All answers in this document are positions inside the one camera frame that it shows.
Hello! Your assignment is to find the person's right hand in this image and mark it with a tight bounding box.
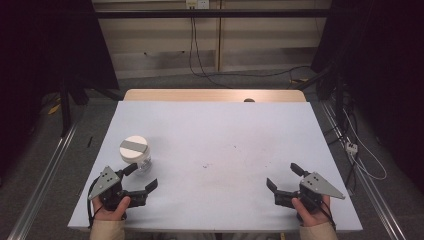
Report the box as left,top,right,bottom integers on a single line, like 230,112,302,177
291,194,332,229

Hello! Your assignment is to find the white wall outlet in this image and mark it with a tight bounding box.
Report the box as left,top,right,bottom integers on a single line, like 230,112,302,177
185,0,211,10

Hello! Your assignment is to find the black curtain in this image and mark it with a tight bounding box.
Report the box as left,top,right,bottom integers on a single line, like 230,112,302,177
0,0,120,188
311,0,424,194

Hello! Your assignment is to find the white cable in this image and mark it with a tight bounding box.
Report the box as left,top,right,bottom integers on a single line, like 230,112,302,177
342,109,388,182

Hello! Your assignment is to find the metal floor rail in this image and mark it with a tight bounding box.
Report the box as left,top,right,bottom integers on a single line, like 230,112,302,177
6,122,80,240
319,99,408,240

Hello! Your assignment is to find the black horizontal bar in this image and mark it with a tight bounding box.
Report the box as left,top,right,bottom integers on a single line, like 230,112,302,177
94,8,332,20

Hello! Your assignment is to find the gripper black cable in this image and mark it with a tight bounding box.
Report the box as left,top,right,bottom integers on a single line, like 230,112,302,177
86,175,102,230
319,199,337,232

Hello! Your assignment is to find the person's left hand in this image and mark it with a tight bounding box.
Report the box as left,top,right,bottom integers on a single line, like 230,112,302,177
92,195,132,222

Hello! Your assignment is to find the clear plastic jar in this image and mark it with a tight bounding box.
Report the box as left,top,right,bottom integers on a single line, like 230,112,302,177
132,152,154,176

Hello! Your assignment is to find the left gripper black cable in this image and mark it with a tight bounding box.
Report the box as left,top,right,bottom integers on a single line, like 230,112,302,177
86,175,102,230

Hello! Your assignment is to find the white cylindrical cup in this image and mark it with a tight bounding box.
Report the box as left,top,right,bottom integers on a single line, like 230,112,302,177
119,135,149,165

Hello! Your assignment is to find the wooden table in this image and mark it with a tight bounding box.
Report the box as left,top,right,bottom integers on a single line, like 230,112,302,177
123,88,307,103

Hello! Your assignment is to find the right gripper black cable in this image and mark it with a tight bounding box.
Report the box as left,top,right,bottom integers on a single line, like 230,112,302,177
319,199,337,232

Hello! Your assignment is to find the black hanging cable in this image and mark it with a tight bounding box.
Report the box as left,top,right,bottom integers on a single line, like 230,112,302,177
188,16,232,90

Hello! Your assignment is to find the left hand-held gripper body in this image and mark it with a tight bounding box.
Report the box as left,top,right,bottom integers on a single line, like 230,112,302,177
87,165,148,212

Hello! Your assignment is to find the white power strip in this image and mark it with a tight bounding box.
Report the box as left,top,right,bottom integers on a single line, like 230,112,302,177
345,141,359,156

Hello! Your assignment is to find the black metal stand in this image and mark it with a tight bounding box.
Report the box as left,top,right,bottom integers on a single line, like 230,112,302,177
57,75,88,138
293,65,349,135

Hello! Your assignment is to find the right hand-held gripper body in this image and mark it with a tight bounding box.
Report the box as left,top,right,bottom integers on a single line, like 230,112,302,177
273,171,346,214

